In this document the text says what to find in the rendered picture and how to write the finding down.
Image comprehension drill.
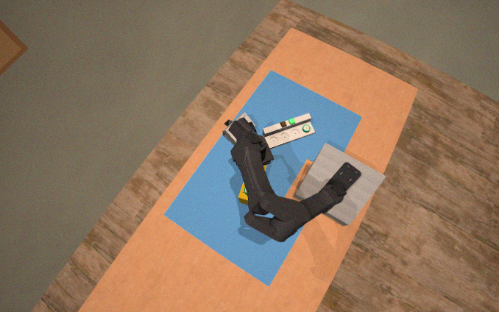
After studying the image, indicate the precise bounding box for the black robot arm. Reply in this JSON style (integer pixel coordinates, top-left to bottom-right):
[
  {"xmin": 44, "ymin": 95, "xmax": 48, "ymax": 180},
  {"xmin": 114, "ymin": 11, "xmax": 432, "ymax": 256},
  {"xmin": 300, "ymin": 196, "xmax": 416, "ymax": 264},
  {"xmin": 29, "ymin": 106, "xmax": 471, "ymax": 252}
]
[{"xmin": 228, "ymin": 118, "xmax": 361, "ymax": 242}]

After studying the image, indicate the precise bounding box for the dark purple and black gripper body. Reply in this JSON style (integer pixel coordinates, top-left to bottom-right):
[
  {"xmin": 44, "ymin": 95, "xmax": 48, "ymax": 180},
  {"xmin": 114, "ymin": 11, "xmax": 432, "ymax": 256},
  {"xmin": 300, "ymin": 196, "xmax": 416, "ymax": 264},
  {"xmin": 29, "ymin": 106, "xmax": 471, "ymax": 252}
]
[{"xmin": 261, "ymin": 144, "xmax": 274, "ymax": 166}]

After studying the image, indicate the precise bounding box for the blue flat mat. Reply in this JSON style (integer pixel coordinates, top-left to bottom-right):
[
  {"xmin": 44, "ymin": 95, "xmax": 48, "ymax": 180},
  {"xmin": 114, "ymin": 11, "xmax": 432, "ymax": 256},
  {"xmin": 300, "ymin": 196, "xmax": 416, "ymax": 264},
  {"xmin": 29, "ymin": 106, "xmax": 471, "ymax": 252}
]
[{"xmin": 164, "ymin": 70, "xmax": 362, "ymax": 287}]

